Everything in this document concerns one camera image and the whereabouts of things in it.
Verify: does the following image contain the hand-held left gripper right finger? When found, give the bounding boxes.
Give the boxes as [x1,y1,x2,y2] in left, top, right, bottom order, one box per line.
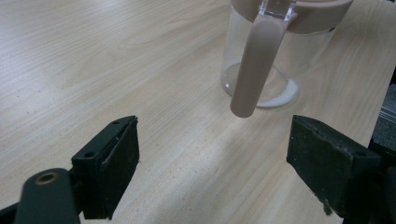
[286,114,383,218]

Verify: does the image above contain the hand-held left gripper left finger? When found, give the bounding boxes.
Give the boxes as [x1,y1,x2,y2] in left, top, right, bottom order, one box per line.
[70,115,141,221]

